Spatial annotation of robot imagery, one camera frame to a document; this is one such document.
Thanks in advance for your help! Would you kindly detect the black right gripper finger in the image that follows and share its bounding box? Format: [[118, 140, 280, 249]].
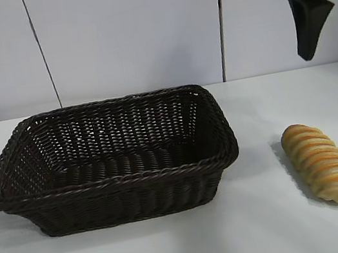
[[287, 0, 338, 63]]

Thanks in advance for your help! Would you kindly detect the long twisted bread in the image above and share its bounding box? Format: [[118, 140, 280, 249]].
[[279, 116, 338, 214]]

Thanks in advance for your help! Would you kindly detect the dark brown woven basket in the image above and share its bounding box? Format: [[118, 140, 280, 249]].
[[0, 77, 249, 248]]

